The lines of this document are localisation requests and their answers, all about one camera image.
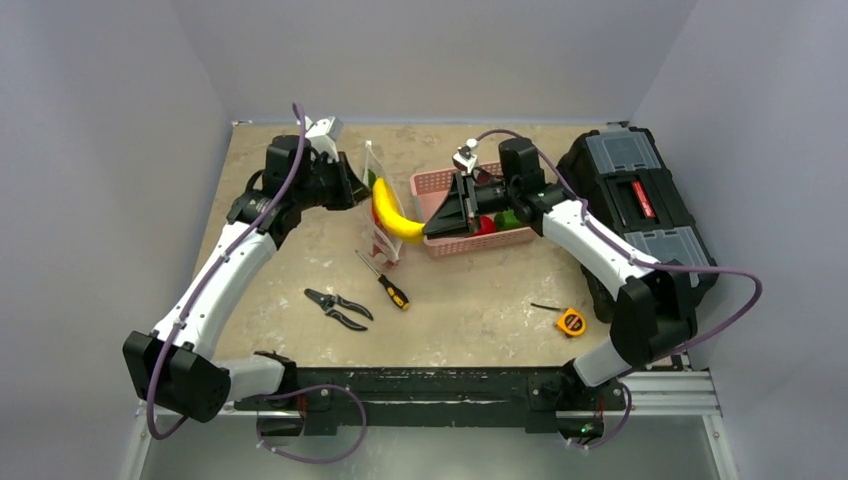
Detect yellow tape measure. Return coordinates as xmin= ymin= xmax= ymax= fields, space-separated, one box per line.
xmin=530 ymin=302 xmax=587 ymax=338

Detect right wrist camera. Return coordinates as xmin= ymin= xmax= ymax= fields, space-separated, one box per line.
xmin=452 ymin=138 xmax=479 ymax=175

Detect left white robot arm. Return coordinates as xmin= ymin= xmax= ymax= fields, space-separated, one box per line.
xmin=123 ymin=134 xmax=370 ymax=423

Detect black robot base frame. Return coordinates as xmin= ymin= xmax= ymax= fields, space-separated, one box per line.
xmin=228 ymin=357 xmax=626 ymax=436

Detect clear zip top bag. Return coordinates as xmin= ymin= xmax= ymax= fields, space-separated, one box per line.
xmin=359 ymin=140 xmax=405 ymax=270

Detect black tool box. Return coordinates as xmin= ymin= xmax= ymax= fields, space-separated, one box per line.
xmin=559 ymin=127 xmax=721 ymax=325

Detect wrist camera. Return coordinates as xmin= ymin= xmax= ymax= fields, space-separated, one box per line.
xmin=305 ymin=116 xmax=344 ymax=162
xmin=452 ymin=138 xmax=479 ymax=175

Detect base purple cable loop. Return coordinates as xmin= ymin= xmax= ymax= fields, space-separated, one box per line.
xmin=255 ymin=385 xmax=368 ymax=466

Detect orange toy carrot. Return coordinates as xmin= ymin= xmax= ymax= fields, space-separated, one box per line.
xmin=366 ymin=169 xmax=383 ymax=228

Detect pink plastic basket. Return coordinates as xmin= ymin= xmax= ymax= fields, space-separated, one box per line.
xmin=409 ymin=167 xmax=537 ymax=258

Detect yellow toy banana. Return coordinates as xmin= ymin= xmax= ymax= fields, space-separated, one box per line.
xmin=372 ymin=177 xmax=424 ymax=243

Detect green toy bell pepper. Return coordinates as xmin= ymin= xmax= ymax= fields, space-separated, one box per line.
xmin=494 ymin=210 xmax=525 ymax=232

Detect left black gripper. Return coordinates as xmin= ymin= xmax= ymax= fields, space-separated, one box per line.
xmin=294 ymin=151 xmax=372 ymax=211

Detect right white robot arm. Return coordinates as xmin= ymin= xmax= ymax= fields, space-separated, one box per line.
xmin=423 ymin=136 xmax=697 ymax=407

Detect black yellow screwdriver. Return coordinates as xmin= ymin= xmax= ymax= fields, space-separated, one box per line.
xmin=355 ymin=250 xmax=410 ymax=311

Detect aluminium rail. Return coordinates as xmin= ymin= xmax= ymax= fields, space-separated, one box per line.
xmin=200 ymin=370 xmax=719 ymax=419

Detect red toy pomegranate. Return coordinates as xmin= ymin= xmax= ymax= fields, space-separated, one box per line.
xmin=472 ymin=216 xmax=497 ymax=237

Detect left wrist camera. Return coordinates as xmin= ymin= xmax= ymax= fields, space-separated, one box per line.
xmin=305 ymin=116 xmax=344 ymax=162

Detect black pliers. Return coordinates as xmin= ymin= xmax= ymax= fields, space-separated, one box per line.
xmin=304 ymin=288 xmax=374 ymax=332

